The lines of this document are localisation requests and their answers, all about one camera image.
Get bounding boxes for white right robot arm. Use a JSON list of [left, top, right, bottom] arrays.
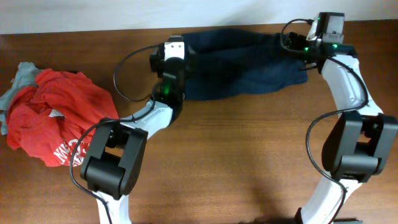
[[280, 32, 397, 223]]

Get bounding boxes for navy blue shorts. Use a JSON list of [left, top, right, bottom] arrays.
[[182, 29, 308, 101]]

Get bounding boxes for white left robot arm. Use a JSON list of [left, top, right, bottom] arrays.
[[78, 37, 194, 223]]

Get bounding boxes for grey cloth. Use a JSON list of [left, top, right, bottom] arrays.
[[1, 62, 43, 135]]

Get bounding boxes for red printed t-shirt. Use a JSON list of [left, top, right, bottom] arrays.
[[6, 68, 118, 167]]

